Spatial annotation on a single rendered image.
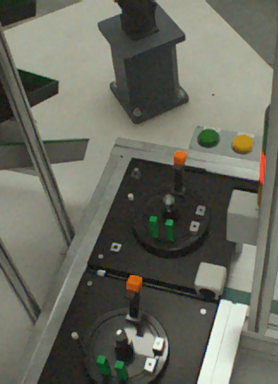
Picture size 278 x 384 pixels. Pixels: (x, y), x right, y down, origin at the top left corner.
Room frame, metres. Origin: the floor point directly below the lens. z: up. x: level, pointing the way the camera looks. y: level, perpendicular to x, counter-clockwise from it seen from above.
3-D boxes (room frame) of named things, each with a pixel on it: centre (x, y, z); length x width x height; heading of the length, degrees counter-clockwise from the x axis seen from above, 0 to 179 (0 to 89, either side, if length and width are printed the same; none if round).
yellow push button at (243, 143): (0.75, -0.22, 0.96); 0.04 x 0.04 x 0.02
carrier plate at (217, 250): (0.59, -0.05, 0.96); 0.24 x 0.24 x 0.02; 64
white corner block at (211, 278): (0.46, -0.09, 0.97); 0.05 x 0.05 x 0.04; 64
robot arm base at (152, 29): (1.04, -0.06, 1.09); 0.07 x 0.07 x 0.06; 18
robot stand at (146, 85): (1.04, -0.07, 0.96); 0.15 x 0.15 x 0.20; 18
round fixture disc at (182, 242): (0.59, -0.05, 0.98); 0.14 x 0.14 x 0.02
